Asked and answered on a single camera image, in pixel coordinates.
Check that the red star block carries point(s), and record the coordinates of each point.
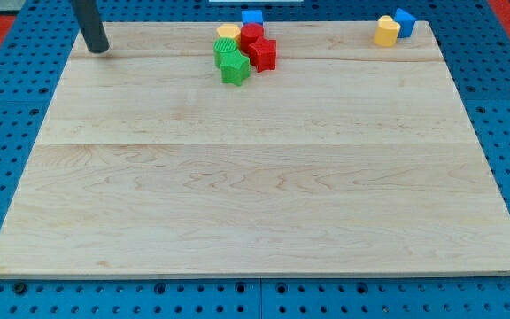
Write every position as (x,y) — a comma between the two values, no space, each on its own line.
(262,54)

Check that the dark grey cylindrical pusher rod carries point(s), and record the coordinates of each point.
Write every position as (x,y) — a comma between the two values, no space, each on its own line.
(92,28)

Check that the green cylinder block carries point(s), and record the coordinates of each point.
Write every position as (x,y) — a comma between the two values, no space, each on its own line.
(222,46)

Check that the blue cube block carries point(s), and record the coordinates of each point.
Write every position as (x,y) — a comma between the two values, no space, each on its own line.
(252,17)

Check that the yellow heart block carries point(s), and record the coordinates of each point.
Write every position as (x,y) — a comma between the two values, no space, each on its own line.
(386,32)

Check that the green star block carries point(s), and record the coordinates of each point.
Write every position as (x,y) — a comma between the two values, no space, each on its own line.
(234,67)

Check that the yellow hexagon block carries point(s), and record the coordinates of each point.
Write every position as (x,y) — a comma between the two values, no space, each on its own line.
(230,30)

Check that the light wooden board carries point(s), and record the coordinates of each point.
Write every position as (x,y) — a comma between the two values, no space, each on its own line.
(347,160)

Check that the blue triangle block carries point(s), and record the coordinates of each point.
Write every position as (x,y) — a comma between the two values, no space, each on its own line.
(406,21)

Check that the red cylinder block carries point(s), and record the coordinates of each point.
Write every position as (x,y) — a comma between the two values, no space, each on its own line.
(250,32)

